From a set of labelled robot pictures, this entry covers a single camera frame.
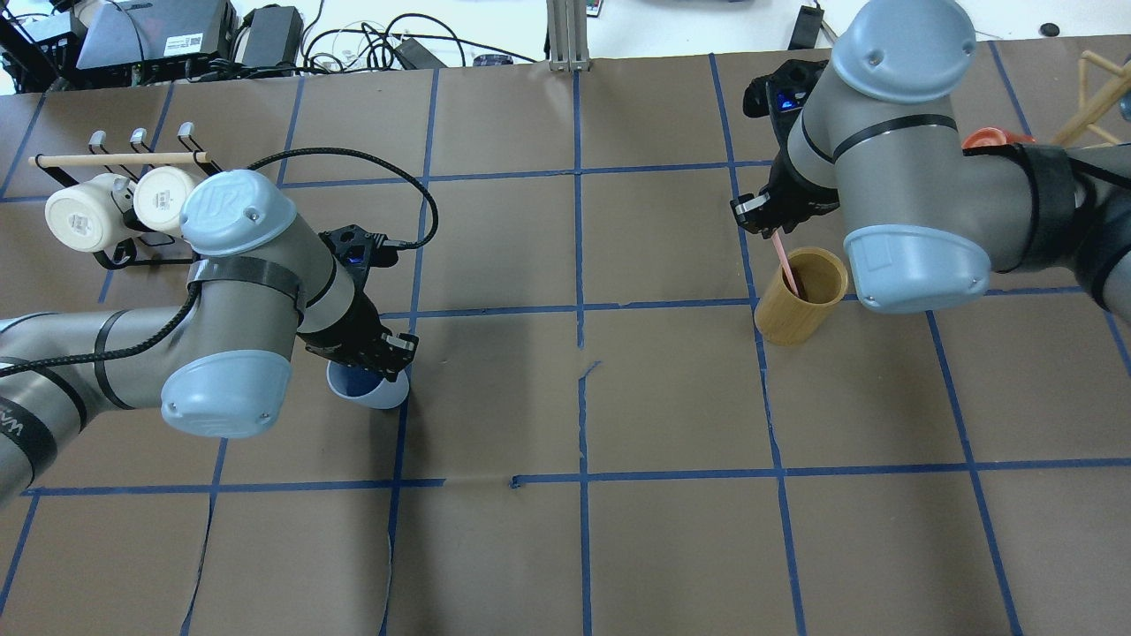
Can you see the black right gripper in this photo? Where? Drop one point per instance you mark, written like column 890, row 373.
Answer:
column 795, row 196

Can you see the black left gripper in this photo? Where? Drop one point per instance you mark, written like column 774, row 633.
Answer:
column 346, row 325

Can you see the pink chopstick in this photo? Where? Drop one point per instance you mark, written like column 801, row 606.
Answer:
column 785, row 265

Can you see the light blue plastic cup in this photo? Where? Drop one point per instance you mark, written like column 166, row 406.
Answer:
column 367, row 388

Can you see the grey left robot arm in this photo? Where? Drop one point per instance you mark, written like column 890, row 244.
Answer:
column 218, row 365

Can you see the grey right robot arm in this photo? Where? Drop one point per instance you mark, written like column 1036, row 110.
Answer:
column 871, row 134

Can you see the orange small cup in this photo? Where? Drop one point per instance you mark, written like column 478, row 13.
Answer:
column 992, row 136

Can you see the bamboo cylinder holder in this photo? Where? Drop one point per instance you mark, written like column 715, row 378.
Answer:
column 799, row 298

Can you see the white mug inner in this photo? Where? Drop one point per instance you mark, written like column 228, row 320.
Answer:
column 161, row 195

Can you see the white mug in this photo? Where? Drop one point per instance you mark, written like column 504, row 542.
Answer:
column 161, row 195
column 91, row 217

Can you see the white mug outer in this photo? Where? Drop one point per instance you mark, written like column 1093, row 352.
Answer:
column 91, row 217

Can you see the wooden round stand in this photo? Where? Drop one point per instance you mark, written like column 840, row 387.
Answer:
column 1093, row 105

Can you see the black power adapter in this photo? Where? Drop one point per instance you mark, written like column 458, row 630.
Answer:
column 270, row 36

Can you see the wooden rack dowel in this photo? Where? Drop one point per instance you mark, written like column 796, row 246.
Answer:
column 43, row 161

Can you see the black computer box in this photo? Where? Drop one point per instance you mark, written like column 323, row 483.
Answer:
column 158, row 34

